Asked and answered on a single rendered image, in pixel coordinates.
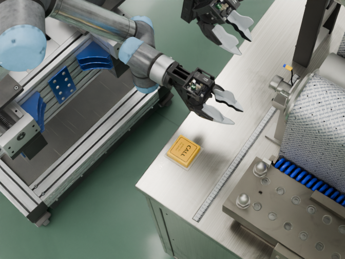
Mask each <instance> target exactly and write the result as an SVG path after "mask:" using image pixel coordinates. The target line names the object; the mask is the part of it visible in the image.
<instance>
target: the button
mask: <svg viewBox="0 0 345 259"><path fill-rule="evenodd" d="M200 150H201V149H200V146H199V145H197V144H195V143H194V142H192V141H191V140H189V139H187V138H186V137H184V136H183V135H180V136H179V137H178V139H177V140H176V141H175V142H174V144H173V145H172V146H171V148H170V149H169V150H168V152H167V155H168V156H169V157H170V158H172V159H173V160H175V161H176V162H178V163H179V164H181V165H183V166H184V167H186V168H187V167H188V166H189V165H190V164H191V162H192V161H193V159H194V158H195V157H196V155H197V154H198V153H199V151H200Z"/></svg>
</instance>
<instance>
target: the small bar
mask: <svg viewBox="0 0 345 259"><path fill-rule="evenodd" d="M310 200H312V201H314V202H315V203H317V204H319V205H320V206H322V207H324V208H325V209H327V210H328V211H330V212H332V213H333V214H335V215H336V216H338V217H340V218H341V219H344V218H345V207H343V206H342V205H340V204H339V203H337V202H335V201H334V200H332V199H330V198H329V197H327V196H325V195H324V194H322V193H320V192H319V191H317V190H315V191H314V193H313V194H312V196H311V197H310Z"/></svg>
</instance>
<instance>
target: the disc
mask: <svg viewBox="0 0 345 259"><path fill-rule="evenodd" d="M319 72H320V70H319V69H315V70H314V71H313V72H312V74H311V75H310V76H309V77H308V79H307V80H306V82H305V83H304V85H303V86H302V88H301V89H300V91H299V93H298V94H297V96H296V98H295V99H294V101H293V103H292V105H291V107H290V109H289V111H288V113H287V115H286V117H285V120H284V125H287V122H288V119H289V116H290V113H291V111H292V109H293V107H294V105H295V103H296V102H297V100H298V98H299V96H300V95H301V93H302V92H303V90H304V88H305V87H306V85H307V84H308V83H309V81H310V80H311V78H312V77H313V76H314V75H315V74H319Z"/></svg>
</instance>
